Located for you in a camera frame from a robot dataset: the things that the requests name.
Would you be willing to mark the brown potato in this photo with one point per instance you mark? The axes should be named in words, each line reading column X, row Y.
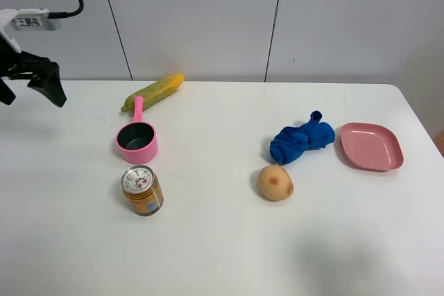
column 275, row 183

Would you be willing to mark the pink square plate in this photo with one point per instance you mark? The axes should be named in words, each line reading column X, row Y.
column 371, row 147

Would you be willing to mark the pink toy saucepan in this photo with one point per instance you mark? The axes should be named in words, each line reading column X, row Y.
column 137, row 141

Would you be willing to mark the orange drink can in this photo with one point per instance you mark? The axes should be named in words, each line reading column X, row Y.
column 141, row 187

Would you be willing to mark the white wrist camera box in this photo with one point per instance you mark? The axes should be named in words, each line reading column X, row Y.
column 26, row 20

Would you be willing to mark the yellow green corn cob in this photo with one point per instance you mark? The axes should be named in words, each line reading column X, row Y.
column 155, row 92

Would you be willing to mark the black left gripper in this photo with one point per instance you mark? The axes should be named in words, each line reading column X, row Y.
column 44, row 75

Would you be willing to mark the blue cloth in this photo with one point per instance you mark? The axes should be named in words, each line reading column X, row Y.
column 291, row 142

